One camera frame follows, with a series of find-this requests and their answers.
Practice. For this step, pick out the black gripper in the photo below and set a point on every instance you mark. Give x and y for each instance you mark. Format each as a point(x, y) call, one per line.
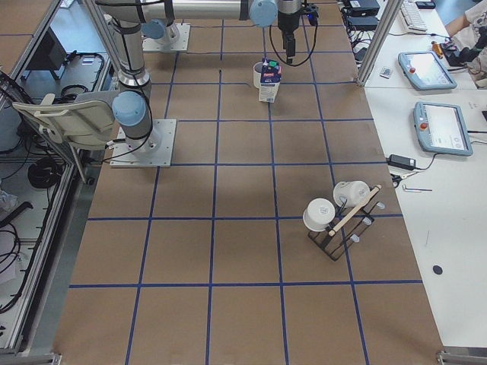
point(288, 20)

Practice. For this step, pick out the blue white milk carton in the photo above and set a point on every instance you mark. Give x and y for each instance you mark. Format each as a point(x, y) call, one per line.
point(270, 80)

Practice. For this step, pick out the white mug grey inside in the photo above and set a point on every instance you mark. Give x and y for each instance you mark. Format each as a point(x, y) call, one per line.
point(257, 71)

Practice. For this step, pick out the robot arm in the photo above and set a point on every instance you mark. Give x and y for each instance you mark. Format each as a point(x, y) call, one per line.
point(133, 20)

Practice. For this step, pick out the white cup on rack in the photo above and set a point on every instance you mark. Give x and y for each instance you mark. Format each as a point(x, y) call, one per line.
point(318, 214)
point(350, 194)

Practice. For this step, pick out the white keyboard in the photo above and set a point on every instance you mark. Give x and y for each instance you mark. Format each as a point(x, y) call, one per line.
point(411, 18)

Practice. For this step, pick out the far teach pendant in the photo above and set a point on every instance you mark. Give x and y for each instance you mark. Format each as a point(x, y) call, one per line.
point(425, 71)

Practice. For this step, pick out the teach pendant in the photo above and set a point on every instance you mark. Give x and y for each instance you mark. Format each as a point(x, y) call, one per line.
point(425, 71)
point(440, 128)

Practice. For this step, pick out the black power adapter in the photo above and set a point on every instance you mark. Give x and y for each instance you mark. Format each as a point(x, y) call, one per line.
point(405, 163)

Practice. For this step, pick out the near teach pendant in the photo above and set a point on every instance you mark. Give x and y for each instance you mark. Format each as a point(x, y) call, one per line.
point(440, 128)

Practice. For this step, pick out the metal allen key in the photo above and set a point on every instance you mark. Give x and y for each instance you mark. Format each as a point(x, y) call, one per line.
point(407, 189)

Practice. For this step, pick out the aluminium profile post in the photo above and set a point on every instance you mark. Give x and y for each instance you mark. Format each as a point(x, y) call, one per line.
point(386, 21)

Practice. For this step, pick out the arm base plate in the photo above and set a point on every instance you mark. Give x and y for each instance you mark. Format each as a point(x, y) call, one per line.
point(156, 152)
point(175, 39)

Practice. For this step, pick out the black wire cup rack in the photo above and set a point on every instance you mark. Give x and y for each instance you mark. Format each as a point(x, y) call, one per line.
point(336, 246)

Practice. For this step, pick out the wooden rack handle rod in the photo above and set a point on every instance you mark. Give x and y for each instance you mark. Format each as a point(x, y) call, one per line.
point(355, 210)

